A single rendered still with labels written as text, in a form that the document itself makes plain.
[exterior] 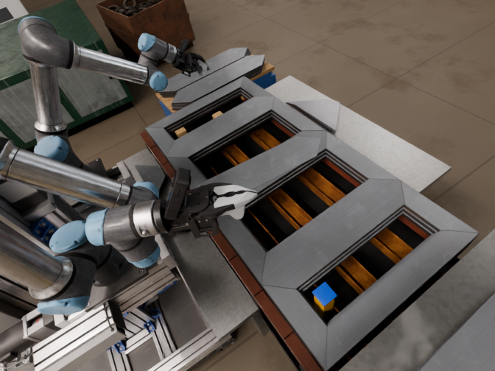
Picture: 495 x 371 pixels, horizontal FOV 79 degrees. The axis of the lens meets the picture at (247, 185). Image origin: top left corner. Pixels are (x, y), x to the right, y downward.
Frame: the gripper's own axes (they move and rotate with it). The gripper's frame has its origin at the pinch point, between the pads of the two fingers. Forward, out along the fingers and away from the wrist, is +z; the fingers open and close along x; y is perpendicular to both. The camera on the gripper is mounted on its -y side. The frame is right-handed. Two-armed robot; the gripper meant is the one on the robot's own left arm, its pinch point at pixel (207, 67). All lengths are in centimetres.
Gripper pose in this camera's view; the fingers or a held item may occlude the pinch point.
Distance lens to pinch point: 164.3
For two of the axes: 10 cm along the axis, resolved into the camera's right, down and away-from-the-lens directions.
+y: 1.6, 9.5, -2.7
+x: 7.0, -3.0, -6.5
